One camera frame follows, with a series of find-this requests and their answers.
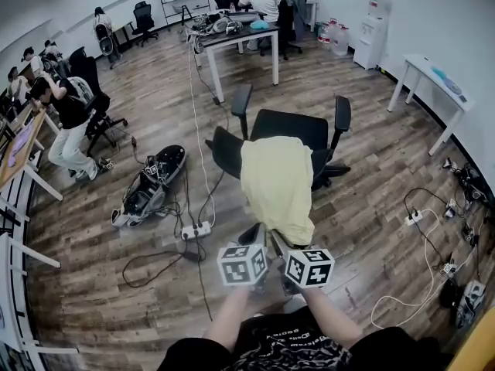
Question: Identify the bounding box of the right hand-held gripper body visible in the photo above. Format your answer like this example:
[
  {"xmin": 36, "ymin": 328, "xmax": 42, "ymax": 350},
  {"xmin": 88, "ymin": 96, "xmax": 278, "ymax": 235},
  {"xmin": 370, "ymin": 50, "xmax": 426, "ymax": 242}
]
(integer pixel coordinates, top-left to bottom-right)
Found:
[{"xmin": 270, "ymin": 230, "xmax": 336, "ymax": 296}]

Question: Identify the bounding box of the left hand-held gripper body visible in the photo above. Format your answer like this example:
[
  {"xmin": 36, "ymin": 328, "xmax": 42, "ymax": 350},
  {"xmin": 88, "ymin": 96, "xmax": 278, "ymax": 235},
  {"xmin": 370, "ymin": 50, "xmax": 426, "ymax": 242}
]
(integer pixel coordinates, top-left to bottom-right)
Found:
[{"xmin": 216, "ymin": 223, "xmax": 270, "ymax": 294}]

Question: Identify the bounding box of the pale yellow clothing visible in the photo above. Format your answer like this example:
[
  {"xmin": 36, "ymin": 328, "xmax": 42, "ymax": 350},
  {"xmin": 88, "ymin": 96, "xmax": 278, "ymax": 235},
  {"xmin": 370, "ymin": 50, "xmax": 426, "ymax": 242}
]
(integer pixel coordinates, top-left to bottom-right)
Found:
[{"xmin": 240, "ymin": 136, "xmax": 316, "ymax": 246}]

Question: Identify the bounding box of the black office chair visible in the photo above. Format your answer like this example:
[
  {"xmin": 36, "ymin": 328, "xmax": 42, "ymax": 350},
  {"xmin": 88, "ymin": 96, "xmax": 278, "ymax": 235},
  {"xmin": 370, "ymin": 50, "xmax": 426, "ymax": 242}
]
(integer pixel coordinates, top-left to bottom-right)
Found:
[
  {"xmin": 205, "ymin": 83, "xmax": 353, "ymax": 246},
  {"xmin": 68, "ymin": 46, "xmax": 129, "ymax": 158},
  {"xmin": 131, "ymin": 1, "xmax": 159, "ymax": 48},
  {"xmin": 259, "ymin": 0, "xmax": 307, "ymax": 61}
]

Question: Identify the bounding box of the person's right forearm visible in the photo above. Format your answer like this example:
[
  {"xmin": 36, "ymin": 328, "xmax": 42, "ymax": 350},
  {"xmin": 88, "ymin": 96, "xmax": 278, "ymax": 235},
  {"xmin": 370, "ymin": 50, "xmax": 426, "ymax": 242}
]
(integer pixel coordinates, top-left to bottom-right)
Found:
[{"xmin": 300, "ymin": 285, "xmax": 364, "ymax": 350}]

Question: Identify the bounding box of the person's left forearm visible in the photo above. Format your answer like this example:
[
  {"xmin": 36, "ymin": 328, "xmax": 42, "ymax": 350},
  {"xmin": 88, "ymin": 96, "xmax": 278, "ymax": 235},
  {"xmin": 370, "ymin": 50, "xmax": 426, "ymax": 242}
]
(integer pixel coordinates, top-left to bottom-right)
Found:
[{"xmin": 203, "ymin": 285, "xmax": 251, "ymax": 352}]

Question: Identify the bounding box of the person's black printed shirt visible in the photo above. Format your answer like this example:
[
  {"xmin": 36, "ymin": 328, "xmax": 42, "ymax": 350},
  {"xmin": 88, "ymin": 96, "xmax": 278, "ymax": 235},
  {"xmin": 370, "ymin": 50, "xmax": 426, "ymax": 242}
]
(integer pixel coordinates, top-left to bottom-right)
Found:
[{"xmin": 156, "ymin": 306, "xmax": 453, "ymax": 371}]

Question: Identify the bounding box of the grey backpack device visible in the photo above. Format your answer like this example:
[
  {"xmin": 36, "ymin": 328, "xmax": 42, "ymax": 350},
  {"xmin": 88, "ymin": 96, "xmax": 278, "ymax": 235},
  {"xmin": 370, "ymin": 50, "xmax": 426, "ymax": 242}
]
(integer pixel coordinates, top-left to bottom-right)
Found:
[{"xmin": 111, "ymin": 145, "xmax": 187, "ymax": 229}]

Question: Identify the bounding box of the grey device with marker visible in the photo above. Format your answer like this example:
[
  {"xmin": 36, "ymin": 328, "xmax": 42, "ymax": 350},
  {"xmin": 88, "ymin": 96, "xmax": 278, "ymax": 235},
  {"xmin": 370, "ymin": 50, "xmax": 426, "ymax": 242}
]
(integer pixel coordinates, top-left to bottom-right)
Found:
[{"xmin": 454, "ymin": 279, "xmax": 486, "ymax": 328}]

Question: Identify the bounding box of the black devices pile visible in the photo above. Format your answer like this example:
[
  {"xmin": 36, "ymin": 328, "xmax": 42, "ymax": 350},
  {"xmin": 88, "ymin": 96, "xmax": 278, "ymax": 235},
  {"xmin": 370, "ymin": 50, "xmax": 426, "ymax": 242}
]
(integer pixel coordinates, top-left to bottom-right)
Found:
[{"xmin": 442, "ymin": 157, "xmax": 495, "ymax": 208}]

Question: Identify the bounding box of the white side table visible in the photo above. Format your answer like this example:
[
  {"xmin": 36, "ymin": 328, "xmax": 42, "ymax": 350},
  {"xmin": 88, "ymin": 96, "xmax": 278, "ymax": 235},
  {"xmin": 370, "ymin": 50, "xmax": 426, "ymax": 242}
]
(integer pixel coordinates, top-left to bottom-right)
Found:
[{"xmin": 387, "ymin": 54, "xmax": 476, "ymax": 157}]

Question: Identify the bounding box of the white table with dark top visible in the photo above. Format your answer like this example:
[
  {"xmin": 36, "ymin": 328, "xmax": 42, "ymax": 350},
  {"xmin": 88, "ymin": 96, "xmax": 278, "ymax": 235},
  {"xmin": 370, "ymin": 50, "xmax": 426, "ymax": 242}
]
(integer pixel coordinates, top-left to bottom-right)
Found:
[{"xmin": 186, "ymin": 10, "xmax": 280, "ymax": 104}]

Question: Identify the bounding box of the clear water jug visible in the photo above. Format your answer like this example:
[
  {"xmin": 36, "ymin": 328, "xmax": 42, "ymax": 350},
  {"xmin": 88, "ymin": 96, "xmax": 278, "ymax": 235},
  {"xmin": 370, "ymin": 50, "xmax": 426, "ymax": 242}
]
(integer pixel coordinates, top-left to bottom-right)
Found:
[
  {"xmin": 317, "ymin": 19, "xmax": 338, "ymax": 46},
  {"xmin": 331, "ymin": 23, "xmax": 350, "ymax": 57}
]

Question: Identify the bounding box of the white water dispenser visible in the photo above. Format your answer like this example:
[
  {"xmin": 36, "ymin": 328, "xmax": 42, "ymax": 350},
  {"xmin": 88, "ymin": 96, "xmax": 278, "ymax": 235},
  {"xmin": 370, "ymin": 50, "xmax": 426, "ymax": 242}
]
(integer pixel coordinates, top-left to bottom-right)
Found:
[{"xmin": 353, "ymin": 0, "xmax": 389, "ymax": 70}]

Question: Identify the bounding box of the wooden desk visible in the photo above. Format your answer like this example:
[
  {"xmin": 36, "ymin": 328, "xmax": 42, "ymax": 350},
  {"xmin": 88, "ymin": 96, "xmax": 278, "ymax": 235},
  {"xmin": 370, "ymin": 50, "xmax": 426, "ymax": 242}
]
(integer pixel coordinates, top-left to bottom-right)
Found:
[{"xmin": 0, "ymin": 108, "xmax": 63, "ymax": 202}]

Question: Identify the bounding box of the grey jacket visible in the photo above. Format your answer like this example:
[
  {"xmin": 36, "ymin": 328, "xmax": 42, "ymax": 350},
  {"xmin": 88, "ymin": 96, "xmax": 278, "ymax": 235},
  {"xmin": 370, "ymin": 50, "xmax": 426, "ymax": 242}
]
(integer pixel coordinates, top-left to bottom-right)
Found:
[{"xmin": 281, "ymin": 0, "xmax": 309, "ymax": 41}]

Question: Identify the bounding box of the black cable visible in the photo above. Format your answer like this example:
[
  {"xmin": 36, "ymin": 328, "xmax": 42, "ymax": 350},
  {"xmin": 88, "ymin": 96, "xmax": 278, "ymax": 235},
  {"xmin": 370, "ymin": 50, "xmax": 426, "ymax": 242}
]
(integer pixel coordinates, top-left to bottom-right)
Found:
[{"xmin": 121, "ymin": 168, "xmax": 226, "ymax": 322}]

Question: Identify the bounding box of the white cable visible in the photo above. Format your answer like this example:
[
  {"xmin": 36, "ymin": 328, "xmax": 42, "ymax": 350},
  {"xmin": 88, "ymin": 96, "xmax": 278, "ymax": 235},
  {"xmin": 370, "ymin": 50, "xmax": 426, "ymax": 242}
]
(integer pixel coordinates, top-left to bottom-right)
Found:
[
  {"xmin": 186, "ymin": 29, "xmax": 217, "ymax": 227},
  {"xmin": 370, "ymin": 208, "xmax": 488, "ymax": 330}
]

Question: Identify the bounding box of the white rack frame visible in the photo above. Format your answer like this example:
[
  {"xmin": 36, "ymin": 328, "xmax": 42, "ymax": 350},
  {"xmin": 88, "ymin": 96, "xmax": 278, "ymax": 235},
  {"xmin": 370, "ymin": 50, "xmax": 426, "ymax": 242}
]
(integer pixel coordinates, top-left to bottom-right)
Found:
[{"xmin": 0, "ymin": 183, "xmax": 80, "ymax": 371}]

